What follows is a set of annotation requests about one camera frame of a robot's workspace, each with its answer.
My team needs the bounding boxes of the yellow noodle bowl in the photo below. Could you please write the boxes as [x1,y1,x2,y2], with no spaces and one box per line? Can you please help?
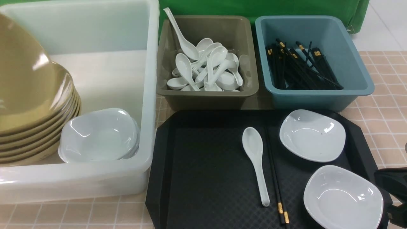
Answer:
[0,14,74,135]

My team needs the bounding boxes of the white spoon leaning on bin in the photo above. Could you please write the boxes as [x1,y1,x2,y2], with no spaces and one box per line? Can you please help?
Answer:
[163,7,199,60]

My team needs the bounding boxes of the black chopstick gold band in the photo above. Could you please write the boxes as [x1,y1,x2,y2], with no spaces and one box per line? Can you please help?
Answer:
[268,132,291,229]
[265,127,286,225]

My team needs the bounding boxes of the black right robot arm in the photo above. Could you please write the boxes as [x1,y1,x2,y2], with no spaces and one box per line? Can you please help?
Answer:
[375,168,407,229]

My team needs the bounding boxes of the large white plastic tub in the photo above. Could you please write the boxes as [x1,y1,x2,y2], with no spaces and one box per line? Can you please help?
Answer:
[1,0,160,204]

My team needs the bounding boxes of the white square dish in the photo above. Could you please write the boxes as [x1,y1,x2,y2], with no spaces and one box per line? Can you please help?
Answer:
[279,110,346,163]
[303,165,384,229]

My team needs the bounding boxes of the stack of white dishes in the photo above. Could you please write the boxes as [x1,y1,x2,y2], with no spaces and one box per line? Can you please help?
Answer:
[58,108,141,163]

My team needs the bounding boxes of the blue plastic chopstick bin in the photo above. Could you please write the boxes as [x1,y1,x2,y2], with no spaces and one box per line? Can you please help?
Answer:
[255,16,375,112]

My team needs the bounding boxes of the green cloth backdrop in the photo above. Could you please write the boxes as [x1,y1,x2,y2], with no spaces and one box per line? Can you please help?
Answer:
[0,0,370,35]

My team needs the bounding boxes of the pile of black chopsticks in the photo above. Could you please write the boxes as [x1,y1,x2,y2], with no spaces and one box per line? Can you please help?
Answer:
[266,39,344,90]

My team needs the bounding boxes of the pile of white spoons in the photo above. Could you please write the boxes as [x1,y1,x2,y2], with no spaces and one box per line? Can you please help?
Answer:
[167,38,244,92]

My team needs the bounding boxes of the olive plastic spoon bin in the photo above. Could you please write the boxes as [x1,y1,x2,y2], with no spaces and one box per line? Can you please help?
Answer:
[156,15,259,111]

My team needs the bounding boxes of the black plastic serving tray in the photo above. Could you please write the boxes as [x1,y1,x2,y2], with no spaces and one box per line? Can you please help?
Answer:
[145,109,392,229]

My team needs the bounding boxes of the white ceramic soup spoon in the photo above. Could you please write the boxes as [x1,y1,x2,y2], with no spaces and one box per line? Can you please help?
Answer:
[242,127,271,207]

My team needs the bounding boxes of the stack of yellow bowls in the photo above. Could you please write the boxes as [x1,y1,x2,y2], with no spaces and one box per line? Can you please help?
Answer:
[0,86,81,167]

